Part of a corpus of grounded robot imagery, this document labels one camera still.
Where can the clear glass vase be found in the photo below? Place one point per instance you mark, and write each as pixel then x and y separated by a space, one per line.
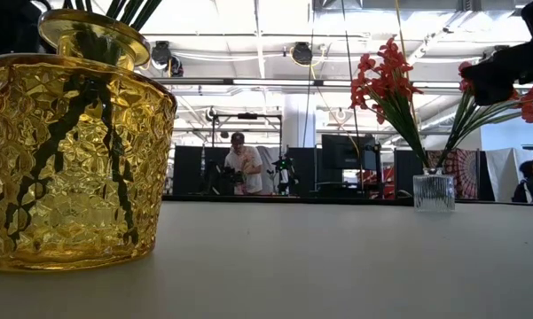
pixel 434 192

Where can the yellow glass vase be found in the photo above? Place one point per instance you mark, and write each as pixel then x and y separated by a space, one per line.
pixel 71 177

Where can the white hanging cloth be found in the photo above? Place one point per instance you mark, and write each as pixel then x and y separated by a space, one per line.
pixel 507 173

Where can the patterned hanging cloth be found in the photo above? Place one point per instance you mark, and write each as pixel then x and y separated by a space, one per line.
pixel 465 173

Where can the black partition panel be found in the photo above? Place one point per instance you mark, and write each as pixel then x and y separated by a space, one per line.
pixel 405 166
pixel 303 173
pixel 188 170

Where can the black monitor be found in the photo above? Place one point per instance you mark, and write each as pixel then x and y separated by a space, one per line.
pixel 346 153

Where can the ceiling light strip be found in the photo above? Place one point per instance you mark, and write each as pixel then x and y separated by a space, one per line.
pixel 270 81

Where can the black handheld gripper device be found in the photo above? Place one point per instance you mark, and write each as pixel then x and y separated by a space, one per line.
pixel 285 170

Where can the silver ceiling duct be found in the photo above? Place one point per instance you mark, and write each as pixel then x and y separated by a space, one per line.
pixel 443 117

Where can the black frame rig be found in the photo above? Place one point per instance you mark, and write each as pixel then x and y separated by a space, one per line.
pixel 248 115

